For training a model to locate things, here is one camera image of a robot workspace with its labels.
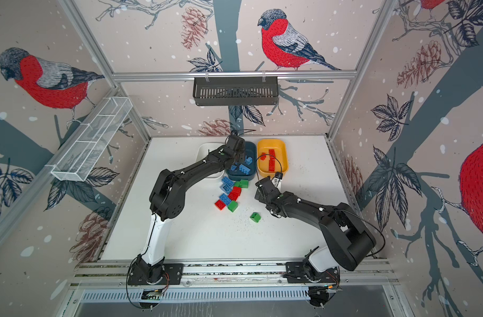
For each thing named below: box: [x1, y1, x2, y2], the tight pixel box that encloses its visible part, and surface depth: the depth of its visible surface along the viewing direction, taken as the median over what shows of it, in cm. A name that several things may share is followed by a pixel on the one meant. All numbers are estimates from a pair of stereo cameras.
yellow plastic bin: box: [256, 138, 290, 180], surface depth 113 cm
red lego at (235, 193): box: [228, 186, 243, 201], surface depth 97 cm
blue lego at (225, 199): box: [219, 192, 232, 207], surface depth 95 cm
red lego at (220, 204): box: [214, 199, 227, 211], surface depth 94 cm
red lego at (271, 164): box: [268, 157, 276, 172], surface depth 109 cm
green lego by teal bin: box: [233, 178, 249, 189], surface depth 100 cm
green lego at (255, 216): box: [249, 211, 262, 223], surface depth 89 cm
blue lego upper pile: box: [219, 176, 235, 195], surface depth 100 cm
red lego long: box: [268, 149, 276, 162], surface depth 113 cm
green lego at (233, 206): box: [226, 200, 239, 213], surface depth 92 cm
